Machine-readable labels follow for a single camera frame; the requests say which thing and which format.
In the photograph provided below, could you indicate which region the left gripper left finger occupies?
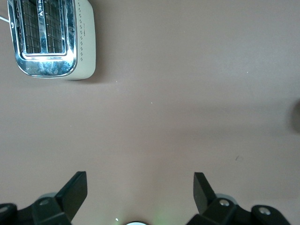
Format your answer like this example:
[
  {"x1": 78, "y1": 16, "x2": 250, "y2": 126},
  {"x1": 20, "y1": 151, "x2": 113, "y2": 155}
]
[{"x1": 0, "y1": 171, "x2": 88, "y2": 225}]

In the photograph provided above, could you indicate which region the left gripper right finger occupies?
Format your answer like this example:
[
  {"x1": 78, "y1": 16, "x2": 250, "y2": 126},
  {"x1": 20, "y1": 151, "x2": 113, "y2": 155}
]
[{"x1": 187, "y1": 172, "x2": 292, "y2": 225}]

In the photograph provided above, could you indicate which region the cream chrome toaster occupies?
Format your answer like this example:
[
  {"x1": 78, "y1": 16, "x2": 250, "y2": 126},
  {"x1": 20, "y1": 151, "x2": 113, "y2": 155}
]
[{"x1": 7, "y1": 0, "x2": 97, "y2": 81}]

